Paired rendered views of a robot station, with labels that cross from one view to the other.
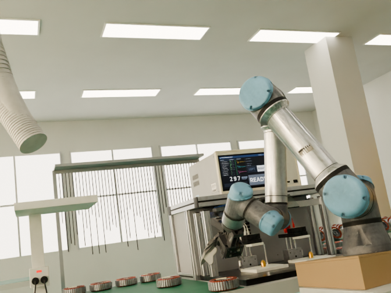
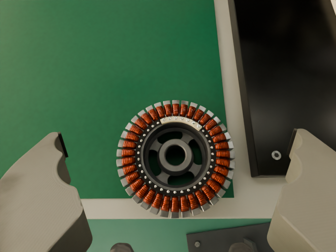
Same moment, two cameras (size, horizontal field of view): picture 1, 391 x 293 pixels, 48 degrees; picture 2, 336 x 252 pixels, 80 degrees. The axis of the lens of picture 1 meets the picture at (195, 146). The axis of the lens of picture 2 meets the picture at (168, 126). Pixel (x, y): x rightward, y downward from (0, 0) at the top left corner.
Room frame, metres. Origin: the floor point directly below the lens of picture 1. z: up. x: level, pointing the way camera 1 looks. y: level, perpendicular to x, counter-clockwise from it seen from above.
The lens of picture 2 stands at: (1.62, -0.04, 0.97)
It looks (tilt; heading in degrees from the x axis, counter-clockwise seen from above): 71 degrees down; 26
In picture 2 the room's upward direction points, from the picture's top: 5 degrees counter-clockwise
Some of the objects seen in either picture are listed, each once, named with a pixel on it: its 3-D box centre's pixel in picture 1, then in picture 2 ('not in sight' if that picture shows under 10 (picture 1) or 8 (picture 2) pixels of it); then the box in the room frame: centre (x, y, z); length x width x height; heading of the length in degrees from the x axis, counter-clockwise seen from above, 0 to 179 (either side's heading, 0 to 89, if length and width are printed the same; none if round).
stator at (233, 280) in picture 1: (223, 283); (175, 156); (1.66, -0.03, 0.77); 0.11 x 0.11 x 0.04
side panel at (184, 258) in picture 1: (184, 245); not in sight; (2.24, 0.13, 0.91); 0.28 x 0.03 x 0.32; 22
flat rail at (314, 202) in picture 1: (267, 208); not in sight; (2.09, -0.29, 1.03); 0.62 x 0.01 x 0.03; 112
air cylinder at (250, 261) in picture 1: (247, 262); not in sight; (2.08, -0.16, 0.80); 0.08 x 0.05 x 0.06; 112
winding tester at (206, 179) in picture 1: (241, 175); not in sight; (2.30, -0.22, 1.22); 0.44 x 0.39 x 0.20; 112
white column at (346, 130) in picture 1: (351, 157); not in sight; (5.93, -2.05, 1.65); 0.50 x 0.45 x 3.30; 22
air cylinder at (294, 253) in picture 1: (292, 254); not in sight; (2.17, -0.38, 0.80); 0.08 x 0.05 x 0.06; 112
